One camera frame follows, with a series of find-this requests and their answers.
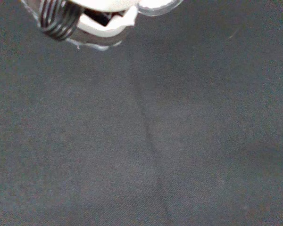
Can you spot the black bench cloth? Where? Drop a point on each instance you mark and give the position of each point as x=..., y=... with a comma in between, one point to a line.
x=141, y=141

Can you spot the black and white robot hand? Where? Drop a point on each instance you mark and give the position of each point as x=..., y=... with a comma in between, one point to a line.
x=101, y=26

